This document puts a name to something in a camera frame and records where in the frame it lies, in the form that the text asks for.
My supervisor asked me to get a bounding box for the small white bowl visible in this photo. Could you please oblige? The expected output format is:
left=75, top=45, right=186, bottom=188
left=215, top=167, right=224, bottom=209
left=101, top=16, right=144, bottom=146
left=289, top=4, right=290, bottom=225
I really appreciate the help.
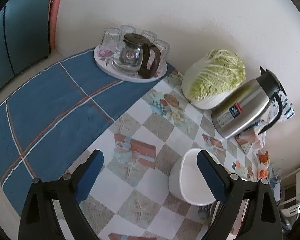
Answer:
left=168, top=148, right=215, bottom=206

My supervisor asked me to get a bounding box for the near orange snack packet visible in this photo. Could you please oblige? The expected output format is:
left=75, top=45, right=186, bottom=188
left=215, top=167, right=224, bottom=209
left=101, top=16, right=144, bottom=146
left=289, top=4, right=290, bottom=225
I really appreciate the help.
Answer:
left=257, top=167, right=268, bottom=180

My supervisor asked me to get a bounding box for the orange snack packet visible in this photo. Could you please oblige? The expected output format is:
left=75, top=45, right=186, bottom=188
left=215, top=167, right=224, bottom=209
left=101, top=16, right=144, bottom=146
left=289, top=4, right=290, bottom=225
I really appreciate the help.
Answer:
left=257, top=150, right=270, bottom=167
left=257, top=167, right=268, bottom=180

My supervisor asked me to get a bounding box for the far orange snack packet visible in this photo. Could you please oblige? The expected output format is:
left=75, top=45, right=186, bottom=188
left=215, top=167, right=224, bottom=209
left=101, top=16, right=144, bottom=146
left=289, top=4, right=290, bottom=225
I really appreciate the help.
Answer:
left=257, top=150, right=270, bottom=167

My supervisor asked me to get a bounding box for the patterned checkered tablecloth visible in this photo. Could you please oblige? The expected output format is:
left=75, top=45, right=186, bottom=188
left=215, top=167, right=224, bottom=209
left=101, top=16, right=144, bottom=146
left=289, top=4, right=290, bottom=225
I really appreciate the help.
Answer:
left=0, top=50, right=258, bottom=239

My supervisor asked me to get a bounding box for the stainless steel thermos jug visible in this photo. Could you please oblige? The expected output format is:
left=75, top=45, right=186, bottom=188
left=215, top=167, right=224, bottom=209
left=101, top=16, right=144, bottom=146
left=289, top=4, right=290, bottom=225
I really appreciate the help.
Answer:
left=211, top=68, right=285, bottom=139

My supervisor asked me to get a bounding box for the napa cabbage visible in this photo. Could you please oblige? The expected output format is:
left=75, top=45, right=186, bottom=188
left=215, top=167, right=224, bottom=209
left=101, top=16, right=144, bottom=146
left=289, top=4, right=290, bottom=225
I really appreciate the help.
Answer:
left=181, top=49, right=246, bottom=110

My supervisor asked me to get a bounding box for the white floral serving tray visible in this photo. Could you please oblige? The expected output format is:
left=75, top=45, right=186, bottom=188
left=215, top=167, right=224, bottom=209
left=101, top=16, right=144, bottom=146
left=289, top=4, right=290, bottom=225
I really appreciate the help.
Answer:
left=93, top=43, right=168, bottom=83

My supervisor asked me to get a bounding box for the upturned glass far left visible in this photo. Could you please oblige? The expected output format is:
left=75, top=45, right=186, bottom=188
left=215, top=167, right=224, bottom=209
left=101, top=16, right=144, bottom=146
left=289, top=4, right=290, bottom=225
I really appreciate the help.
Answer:
left=99, top=27, right=121, bottom=52

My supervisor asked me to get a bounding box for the upturned drinking glass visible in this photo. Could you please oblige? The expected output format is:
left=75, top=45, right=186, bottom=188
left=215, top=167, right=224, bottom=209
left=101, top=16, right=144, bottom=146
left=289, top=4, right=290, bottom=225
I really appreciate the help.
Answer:
left=153, top=40, right=170, bottom=62

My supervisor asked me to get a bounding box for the upturned glass back left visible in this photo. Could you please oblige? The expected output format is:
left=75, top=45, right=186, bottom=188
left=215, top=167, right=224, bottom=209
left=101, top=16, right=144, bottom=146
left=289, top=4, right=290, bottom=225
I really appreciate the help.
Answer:
left=120, top=25, right=136, bottom=40

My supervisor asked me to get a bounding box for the upturned glass back right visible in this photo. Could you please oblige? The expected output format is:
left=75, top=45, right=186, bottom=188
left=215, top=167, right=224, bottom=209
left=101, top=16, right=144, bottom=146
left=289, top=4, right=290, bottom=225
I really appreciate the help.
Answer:
left=141, top=30, right=157, bottom=43

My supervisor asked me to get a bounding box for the glass teapot brown handle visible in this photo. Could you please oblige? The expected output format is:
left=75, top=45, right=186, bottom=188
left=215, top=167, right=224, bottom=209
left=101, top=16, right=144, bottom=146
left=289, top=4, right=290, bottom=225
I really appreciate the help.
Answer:
left=113, top=33, right=160, bottom=79

